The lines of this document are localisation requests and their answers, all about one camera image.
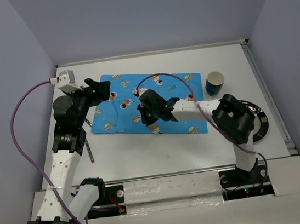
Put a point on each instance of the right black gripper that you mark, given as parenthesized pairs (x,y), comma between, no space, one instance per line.
(148,120)

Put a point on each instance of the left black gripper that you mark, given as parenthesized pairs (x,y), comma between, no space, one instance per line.
(101,89)

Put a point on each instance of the blue space-print cloth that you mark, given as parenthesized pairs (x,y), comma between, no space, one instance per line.
(119,114)

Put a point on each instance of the teal cup cream inside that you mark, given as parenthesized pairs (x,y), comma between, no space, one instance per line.
(214,83)

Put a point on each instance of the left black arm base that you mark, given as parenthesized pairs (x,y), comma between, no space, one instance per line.
(111,205)

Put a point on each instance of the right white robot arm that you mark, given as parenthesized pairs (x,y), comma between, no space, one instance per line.
(230,117)

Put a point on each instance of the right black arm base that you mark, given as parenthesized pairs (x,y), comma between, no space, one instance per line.
(236,186)

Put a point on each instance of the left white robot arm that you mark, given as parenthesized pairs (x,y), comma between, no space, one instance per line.
(60,205)

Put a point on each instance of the silver fork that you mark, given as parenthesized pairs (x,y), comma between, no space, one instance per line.
(88,122)

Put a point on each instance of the silver knife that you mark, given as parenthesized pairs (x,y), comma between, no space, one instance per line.
(89,151)

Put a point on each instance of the black rimmed cream plate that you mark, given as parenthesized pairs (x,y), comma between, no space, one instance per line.
(261,123)

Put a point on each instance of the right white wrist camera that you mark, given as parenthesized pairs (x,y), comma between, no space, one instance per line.
(139,92)

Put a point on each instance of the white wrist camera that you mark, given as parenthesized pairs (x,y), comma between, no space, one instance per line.
(139,92)
(65,82)

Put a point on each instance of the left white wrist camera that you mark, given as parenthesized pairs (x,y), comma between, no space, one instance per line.
(65,82)

